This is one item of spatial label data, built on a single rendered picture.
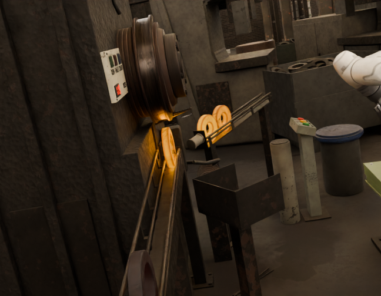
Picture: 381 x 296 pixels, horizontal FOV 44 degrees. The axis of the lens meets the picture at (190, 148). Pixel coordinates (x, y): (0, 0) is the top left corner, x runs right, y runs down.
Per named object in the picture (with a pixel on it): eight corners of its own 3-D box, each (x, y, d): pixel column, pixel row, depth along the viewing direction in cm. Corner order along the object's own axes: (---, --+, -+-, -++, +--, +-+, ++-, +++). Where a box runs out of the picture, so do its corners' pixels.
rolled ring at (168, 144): (170, 123, 225) (163, 124, 225) (166, 132, 207) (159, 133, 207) (177, 160, 229) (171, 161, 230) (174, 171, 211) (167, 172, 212)
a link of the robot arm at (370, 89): (351, 91, 199) (361, 101, 201) (368, 84, 192) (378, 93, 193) (358, 77, 204) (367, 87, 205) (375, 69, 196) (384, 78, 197)
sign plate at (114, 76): (111, 103, 166) (99, 52, 162) (123, 93, 191) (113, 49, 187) (117, 102, 166) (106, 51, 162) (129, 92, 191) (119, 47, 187)
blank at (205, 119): (194, 120, 257) (199, 120, 255) (209, 110, 268) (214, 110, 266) (200, 146, 262) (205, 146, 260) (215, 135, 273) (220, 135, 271)
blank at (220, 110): (209, 110, 269) (214, 110, 267) (223, 101, 280) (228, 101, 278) (215, 135, 274) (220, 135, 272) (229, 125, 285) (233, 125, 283)
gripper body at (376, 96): (368, 86, 204) (382, 100, 206) (362, 99, 200) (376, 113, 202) (382, 79, 198) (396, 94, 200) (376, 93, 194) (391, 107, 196)
